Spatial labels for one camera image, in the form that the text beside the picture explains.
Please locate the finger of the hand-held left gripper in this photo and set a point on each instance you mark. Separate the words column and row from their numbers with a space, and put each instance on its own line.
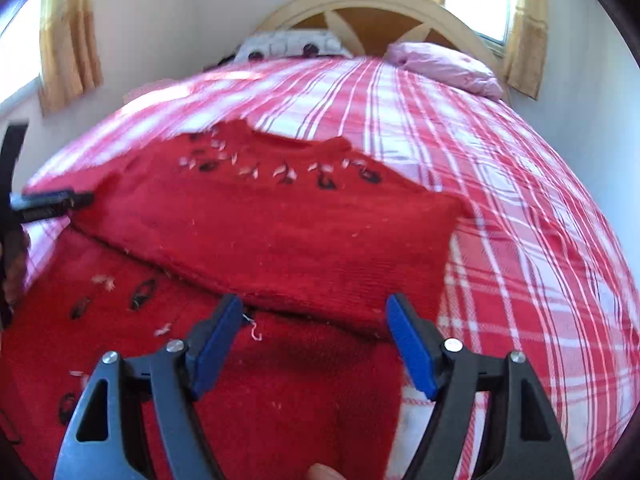
column 47, row 203

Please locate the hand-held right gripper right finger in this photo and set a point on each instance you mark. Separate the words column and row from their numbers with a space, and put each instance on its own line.
column 412, row 347

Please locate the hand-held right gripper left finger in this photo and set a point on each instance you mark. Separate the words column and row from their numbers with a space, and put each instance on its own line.
column 215, row 347

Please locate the red knitted sweater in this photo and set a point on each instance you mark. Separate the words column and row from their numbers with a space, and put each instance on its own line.
column 250, row 230

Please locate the person's left hand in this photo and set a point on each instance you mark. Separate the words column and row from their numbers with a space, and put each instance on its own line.
column 18, row 270

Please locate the person's right hand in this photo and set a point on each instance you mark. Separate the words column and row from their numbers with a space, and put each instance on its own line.
column 325, row 472

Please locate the red white plaid bedsheet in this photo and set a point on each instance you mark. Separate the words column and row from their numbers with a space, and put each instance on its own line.
column 500, row 210

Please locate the pink pillow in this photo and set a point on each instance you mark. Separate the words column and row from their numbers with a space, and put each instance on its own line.
column 440, row 62

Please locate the grey patterned pillow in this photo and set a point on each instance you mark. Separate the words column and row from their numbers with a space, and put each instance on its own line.
column 285, row 42

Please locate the cream wooden headboard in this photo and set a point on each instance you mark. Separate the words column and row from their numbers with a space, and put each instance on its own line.
column 370, row 25

